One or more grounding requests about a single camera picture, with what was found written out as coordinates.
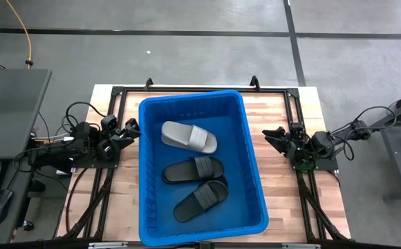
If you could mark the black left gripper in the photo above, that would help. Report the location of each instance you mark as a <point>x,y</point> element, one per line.
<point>105,150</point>

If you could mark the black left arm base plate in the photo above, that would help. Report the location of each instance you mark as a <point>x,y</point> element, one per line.
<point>83,162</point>

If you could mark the black caster wheel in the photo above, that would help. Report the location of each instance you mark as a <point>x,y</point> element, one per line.
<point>28,225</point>

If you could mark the grey slide sandal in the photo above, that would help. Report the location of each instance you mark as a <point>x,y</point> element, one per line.
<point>190,136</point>

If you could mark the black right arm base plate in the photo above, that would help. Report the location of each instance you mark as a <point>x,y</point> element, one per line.
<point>325,164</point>

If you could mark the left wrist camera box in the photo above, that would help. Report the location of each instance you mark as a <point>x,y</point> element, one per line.
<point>109,123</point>

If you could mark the silver metal bracket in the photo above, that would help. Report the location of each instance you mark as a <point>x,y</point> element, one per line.
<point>300,246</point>
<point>107,245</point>

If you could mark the large blue plastic bin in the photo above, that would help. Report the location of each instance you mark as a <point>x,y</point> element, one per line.
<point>242,193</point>

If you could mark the dark grey metal stand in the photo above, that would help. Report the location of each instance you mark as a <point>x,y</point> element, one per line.
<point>397,155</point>

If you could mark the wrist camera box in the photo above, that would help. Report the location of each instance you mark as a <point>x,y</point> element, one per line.
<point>298,129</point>
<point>109,123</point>

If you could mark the black computer mouse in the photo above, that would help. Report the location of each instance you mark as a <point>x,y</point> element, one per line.
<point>0,207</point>

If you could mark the dark grey desk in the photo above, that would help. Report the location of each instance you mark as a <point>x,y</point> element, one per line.
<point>19,186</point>

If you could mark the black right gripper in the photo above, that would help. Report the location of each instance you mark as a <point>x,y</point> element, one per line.
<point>295,148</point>

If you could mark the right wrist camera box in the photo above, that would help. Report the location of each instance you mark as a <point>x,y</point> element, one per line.
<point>298,129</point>

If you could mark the black aluminium table frame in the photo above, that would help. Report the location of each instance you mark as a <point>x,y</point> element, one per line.
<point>204,90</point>

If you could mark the black slide sandal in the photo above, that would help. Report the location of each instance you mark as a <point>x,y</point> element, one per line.
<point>200,200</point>
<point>193,169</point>

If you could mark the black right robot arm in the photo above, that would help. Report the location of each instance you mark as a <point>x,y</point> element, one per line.
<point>321,141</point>

